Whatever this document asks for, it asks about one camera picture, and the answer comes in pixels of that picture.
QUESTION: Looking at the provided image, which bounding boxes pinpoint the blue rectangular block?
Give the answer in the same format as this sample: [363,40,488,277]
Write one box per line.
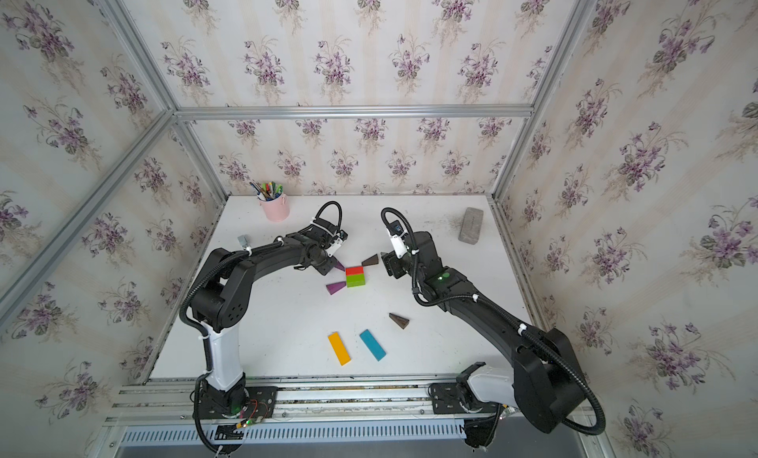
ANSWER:
[359,330,386,361]

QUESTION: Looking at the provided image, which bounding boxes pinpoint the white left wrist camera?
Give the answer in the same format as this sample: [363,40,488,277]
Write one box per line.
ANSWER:
[325,230,347,258]

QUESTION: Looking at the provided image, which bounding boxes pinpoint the grey board eraser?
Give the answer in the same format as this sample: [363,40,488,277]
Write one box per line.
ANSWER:
[458,207,484,245]

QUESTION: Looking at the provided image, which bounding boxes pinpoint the brown triangular wedge block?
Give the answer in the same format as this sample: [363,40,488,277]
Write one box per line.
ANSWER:
[361,254,379,267]

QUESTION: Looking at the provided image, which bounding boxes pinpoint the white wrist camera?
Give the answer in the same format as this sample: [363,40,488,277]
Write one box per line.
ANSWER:
[325,230,347,258]
[387,220,408,259]

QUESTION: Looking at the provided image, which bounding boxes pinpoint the pink pen holder cup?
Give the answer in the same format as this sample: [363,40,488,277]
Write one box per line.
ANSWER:
[259,195,290,223]

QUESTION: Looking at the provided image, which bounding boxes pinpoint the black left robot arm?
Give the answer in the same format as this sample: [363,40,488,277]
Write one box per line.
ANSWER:
[179,225,347,403]

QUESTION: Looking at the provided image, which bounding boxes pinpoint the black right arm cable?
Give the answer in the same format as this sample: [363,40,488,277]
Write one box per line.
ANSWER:
[380,207,607,436]

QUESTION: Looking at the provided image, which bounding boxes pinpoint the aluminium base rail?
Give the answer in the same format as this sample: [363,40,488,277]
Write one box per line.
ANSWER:
[88,371,599,458]

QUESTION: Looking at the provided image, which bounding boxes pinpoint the coloured pens in cup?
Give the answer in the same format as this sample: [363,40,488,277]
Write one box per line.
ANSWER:
[249,181,283,201]

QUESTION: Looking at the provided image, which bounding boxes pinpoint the yellow rectangular block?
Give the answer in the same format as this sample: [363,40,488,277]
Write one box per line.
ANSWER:
[328,332,351,366]

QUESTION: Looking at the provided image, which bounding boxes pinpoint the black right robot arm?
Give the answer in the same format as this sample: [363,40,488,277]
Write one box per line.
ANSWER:
[381,231,589,434]

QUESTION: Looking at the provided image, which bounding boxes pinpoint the green cube block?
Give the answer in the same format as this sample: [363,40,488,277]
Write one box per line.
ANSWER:
[345,274,366,288]

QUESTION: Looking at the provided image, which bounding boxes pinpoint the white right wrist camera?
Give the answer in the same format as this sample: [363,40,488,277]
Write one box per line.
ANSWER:
[387,220,408,259]

